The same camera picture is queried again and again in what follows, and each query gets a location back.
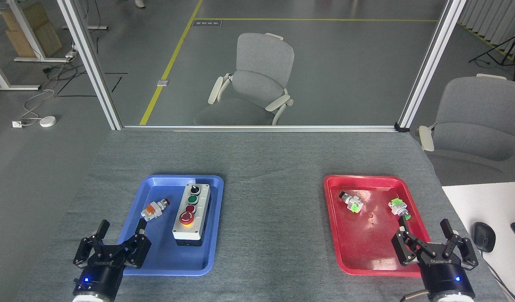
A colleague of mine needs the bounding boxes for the grey office chair white armrests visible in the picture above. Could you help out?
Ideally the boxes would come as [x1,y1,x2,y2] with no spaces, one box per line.
[193,33,295,126]
[417,74,515,186]

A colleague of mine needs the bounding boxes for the white control box with buttons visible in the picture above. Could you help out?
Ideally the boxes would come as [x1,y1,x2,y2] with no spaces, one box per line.
[173,183,211,247]

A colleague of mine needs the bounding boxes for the white side table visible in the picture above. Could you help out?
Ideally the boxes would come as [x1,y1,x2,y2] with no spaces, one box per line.
[441,181,515,302]

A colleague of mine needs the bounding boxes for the red push button orange block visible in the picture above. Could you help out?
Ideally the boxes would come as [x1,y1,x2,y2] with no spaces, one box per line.
[141,199,171,221]

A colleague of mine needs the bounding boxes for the silver aluminium rail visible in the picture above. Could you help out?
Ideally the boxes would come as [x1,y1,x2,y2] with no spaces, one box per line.
[122,125,399,133]

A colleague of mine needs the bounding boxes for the blue plastic tray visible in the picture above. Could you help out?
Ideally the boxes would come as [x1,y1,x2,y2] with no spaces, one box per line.
[110,174,224,277]

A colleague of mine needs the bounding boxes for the black computer mouse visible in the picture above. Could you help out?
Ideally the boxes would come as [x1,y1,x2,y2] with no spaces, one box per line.
[471,221,496,253]

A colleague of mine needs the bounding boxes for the black mouse cable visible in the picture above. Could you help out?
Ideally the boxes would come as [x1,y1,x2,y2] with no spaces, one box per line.
[481,251,515,302]

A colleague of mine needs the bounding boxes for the white desk frame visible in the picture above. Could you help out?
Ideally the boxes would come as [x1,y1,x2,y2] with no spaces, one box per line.
[0,0,75,91]

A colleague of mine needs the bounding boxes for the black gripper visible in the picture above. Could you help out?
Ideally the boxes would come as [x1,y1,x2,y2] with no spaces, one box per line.
[73,218,152,299]
[392,218,479,299]

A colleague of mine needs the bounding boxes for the silver aluminium post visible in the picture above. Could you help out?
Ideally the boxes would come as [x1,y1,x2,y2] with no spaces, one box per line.
[57,0,123,130]
[395,0,468,133]

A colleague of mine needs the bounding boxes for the cardboard box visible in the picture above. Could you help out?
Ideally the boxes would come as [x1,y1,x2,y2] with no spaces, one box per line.
[0,2,63,58]

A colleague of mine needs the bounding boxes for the red plastic tray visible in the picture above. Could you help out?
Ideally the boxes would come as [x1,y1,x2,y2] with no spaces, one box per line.
[324,175,442,278]

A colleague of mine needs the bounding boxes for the black tripod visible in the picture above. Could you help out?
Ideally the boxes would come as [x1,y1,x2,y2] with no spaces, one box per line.
[468,34,515,81]

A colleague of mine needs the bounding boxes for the white pleated curtain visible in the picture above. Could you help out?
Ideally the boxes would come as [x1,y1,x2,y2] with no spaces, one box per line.
[458,0,515,68]

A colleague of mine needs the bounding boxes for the white floor cable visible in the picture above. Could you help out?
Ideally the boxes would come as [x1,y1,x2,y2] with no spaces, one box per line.
[21,75,56,125]

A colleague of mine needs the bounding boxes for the black push button green block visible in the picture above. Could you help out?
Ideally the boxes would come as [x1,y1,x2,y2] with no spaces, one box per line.
[339,191,363,213]

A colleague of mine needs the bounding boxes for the green push button switch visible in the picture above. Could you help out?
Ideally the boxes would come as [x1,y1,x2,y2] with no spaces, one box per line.
[388,198,412,221]

